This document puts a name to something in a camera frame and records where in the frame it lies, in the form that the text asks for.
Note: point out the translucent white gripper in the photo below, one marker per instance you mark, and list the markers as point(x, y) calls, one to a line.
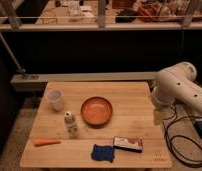
point(159, 115)

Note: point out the clear plastic bottle white cap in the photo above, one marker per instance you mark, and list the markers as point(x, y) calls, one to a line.
point(71, 125)

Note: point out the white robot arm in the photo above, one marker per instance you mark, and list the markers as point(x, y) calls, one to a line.
point(175, 83)

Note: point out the blue black device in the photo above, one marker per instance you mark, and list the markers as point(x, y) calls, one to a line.
point(198, 127)

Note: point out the small printed box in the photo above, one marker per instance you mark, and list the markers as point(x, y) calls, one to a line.
point(128, 144)

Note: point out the orange bowl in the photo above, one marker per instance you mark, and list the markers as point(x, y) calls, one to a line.
point(96, 111)

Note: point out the blue sponge cloth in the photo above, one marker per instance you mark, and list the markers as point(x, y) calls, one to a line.
point(102, 153)

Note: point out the translucent plastic cup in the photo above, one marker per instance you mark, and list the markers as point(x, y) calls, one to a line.
point(55, 99)

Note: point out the orange carrot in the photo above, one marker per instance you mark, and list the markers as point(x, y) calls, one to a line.
point(45, 141)

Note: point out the grey metal beam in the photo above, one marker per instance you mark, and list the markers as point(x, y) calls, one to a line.
point(37, 82)

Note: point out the diagonal metal rod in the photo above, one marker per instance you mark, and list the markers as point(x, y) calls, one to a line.
point(20, 69)

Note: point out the cluttered background shelf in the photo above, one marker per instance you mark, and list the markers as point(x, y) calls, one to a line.
point(95, 15)

